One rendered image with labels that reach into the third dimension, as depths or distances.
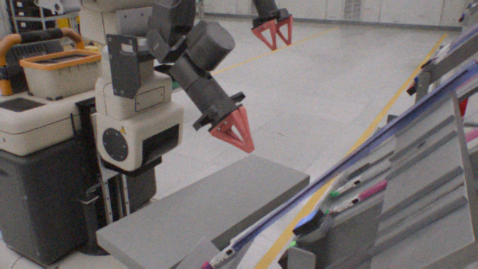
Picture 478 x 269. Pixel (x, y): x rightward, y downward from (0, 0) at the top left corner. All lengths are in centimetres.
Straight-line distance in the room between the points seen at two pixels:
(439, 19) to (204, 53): 889
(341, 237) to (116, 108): 72
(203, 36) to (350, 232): 40
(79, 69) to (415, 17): 856
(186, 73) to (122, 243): 48
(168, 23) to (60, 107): 71
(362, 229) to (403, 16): 894
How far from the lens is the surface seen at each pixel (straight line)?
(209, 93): 70
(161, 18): 74
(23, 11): 727
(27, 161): 134
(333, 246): 74
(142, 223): 108
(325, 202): 91
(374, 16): 967
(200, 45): 68
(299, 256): 72
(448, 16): 945
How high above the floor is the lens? 120
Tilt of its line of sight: 22 degrees down
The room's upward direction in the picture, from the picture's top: straight up
